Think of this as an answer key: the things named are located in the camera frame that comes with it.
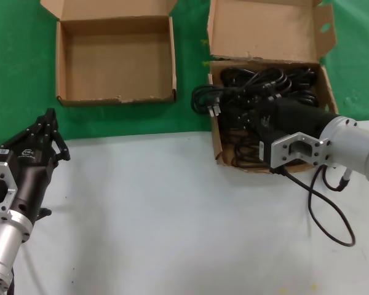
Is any black camera cable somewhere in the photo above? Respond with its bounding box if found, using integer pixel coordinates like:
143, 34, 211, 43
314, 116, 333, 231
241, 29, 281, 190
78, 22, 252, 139
275, 164, 357, 246
6, 264, 18, 295

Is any black left camera cable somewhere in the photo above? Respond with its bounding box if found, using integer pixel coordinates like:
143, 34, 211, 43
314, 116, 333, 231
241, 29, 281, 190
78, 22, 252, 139
6, 264, 18, 295

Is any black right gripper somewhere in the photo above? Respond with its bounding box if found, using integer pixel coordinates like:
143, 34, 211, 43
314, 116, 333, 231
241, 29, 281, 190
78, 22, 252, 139
232, 98, 341, 143

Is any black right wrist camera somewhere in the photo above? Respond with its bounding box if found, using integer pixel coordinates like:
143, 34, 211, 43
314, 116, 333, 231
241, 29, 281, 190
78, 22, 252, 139
258, 140, 273, 168

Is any silver right camera bracket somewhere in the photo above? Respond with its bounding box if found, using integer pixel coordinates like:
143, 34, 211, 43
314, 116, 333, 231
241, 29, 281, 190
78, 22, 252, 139
270, 132, 331, 170

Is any black power cable with plug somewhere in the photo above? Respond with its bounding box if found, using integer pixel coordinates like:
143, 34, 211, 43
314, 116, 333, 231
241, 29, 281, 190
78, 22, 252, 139
191, 84, 265, 119

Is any cardboard box with flat lid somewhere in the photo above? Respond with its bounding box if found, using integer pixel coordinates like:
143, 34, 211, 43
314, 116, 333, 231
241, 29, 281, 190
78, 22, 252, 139
39, 0, 178, 108

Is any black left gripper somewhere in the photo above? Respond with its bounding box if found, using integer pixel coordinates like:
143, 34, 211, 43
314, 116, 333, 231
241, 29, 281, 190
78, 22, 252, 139
0, 108, 71, 226

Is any silver left camera bracket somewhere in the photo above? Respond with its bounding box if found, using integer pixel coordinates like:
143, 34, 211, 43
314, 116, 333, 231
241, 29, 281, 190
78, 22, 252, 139
0, 161, 19, 221

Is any black right camera cable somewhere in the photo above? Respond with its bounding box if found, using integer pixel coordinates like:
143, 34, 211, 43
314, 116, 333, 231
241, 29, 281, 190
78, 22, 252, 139
275, 164, 357, 246

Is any cardboard box with upright lid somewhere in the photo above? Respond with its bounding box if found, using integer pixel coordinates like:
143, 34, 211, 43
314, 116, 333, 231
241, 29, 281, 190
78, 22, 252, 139
207, 0, 339, 175

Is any silver camera bracket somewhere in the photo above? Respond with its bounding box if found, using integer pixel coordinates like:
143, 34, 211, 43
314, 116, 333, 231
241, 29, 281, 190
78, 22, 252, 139
270, 132, 331, 170
0, 161, 19, 221

